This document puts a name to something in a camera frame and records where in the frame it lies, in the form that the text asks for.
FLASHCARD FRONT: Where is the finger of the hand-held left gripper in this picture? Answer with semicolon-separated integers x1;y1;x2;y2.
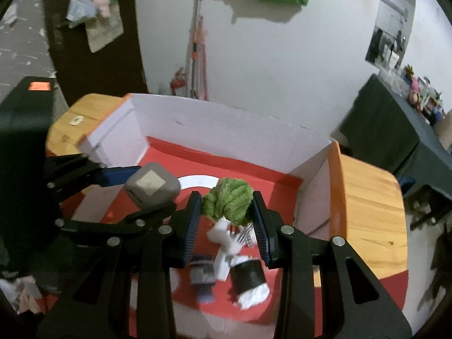
53;201;177;246
45;153;142;202

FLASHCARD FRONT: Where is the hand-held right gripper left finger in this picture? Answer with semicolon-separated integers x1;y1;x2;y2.
35;191;203;339

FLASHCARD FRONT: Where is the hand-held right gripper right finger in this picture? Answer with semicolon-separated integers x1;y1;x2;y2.
251;191;414;339

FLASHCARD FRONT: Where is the white fluffy bunny hair clip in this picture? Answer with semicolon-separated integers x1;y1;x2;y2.
206;217;255;281

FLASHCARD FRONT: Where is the grey eye shadow case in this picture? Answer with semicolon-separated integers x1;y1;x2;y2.
124;162;181;207

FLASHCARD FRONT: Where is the green lettuce toy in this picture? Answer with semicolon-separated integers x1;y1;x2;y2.
201;177;255;227

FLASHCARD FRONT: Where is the black tube with white puff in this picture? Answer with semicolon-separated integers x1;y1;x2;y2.
229;258;271;308

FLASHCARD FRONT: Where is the orange cardboard box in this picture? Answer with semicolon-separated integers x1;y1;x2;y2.
76;93;348;339

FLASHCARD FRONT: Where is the beige canvas bag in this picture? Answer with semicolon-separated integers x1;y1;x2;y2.
86;7;124;53

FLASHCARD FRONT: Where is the pink stick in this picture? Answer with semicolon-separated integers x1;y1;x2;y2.
196;18;210;100

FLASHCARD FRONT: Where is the dark cloth side table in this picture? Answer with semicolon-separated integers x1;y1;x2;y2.
339;73;452;202

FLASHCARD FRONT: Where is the translucent plastic bag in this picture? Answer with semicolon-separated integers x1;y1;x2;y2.
66;0;97;29

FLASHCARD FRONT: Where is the silver pole with orange tip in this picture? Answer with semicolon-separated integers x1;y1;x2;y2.
185;0;205;99

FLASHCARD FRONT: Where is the row of small figurines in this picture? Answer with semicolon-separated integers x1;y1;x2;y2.
378;64;452;128

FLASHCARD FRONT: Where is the wall mirror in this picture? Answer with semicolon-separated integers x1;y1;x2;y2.
365;0;417;70

